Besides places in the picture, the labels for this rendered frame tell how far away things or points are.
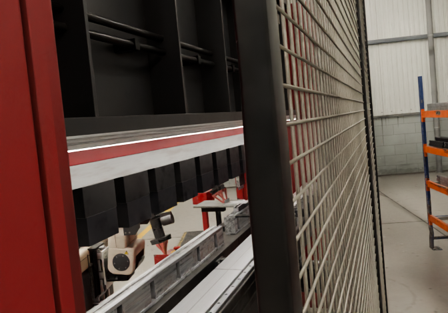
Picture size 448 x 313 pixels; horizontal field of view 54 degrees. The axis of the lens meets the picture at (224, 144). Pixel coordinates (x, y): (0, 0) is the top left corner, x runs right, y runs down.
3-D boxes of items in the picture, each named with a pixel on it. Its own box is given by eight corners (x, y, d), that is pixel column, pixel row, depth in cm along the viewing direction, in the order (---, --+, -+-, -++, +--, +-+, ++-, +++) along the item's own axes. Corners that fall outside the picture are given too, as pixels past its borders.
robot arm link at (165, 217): (150, 206, 243) (145, 209, 235) (169, 200, 241) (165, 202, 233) (157, 227, 243) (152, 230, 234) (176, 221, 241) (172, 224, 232)
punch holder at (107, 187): (97, 232, 136) (91, 179, 136) (119, 232, 133) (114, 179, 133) (63, 247, 122) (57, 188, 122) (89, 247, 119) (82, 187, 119)
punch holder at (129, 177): (131, 217, 155) (126, 171, 154) (152, 217, 152) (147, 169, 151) (106, 228, 141) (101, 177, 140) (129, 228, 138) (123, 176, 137)
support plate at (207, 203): (205, 201, 276) (204, 200, 276) (244, 201, 266) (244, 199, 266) (193, 207, 259) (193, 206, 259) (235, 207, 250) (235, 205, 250)
